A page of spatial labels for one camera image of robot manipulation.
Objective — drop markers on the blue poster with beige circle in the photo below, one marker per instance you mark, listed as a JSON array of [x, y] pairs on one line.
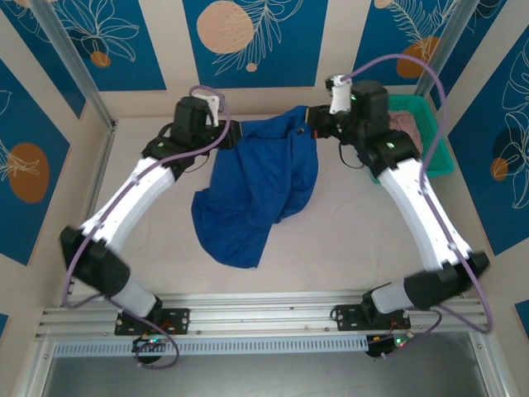
[[289, 62]]

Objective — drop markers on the teal plastic mesh basket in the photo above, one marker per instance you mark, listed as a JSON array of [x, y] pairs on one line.
[[425, 111]]

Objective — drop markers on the aluminium side rail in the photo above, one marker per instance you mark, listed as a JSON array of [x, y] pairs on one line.
[[99, 178]]

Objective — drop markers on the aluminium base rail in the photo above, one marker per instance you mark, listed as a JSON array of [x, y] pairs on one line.
[[264, 314]]

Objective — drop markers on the aluminium corner post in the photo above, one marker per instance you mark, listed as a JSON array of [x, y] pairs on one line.
[[78, 62], [444, 41]]

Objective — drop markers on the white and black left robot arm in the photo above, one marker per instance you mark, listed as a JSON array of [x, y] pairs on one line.
[[136, 198]]

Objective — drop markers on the crumpled pink cloth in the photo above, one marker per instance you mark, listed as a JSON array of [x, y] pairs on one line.
[[407, 124]]

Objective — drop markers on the blue poster with white flower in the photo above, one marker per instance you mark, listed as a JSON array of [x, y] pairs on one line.
[[136, 70]]

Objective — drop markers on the grey metal sheet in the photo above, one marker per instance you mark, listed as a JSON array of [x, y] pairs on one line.
[[264, 380]]

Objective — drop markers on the small circuit board with LEDs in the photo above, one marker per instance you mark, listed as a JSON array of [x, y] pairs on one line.
[[384, 345], [151, 342]]

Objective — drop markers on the blue poster with fern leaf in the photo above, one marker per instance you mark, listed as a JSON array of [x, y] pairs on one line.
[[368, 37]]

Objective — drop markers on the blue printed t-shirt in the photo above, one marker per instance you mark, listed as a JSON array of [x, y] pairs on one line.
[[256, 178]]

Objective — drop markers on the blue poster with orange circle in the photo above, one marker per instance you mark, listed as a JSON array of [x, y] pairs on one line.
[[29, 124]]

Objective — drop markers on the blue floral wall poster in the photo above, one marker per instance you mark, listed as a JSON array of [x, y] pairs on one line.
[[49, 58], [471, 33]]

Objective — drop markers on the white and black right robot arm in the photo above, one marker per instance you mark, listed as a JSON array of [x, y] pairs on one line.
[[417, 207]]

